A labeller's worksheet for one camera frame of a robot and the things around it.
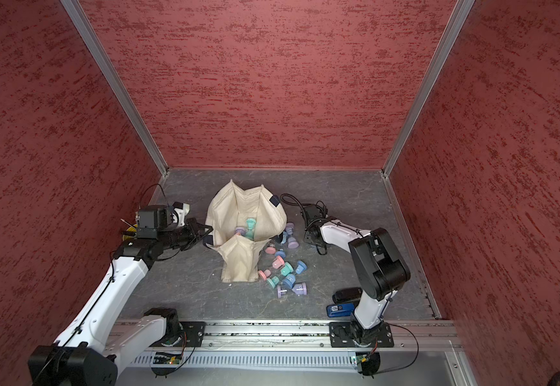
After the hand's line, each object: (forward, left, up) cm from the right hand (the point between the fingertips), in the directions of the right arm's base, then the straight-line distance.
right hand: (315, 242), depth 96 cm
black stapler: (-22, -9, +2) cm, 24 cm away
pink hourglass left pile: (-10, +15, +3) cm, 19 cm away
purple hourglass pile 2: (-2, +10, +4) cm, 11 cm away
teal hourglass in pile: (-13, +12, +3) cm, 18 cm away
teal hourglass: (+4, +27, +3) cm, 28 cm away
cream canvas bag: (+9, +34, +14) cm, 37 cm away
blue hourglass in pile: (-17, +11, +4) cm, 21 cm away
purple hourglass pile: (+4, +31, +4) cm, 31 cm away
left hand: (-6, +36, +19) cm, 42 cm away
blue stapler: (-27, -5, +4) cm, 27 cm away
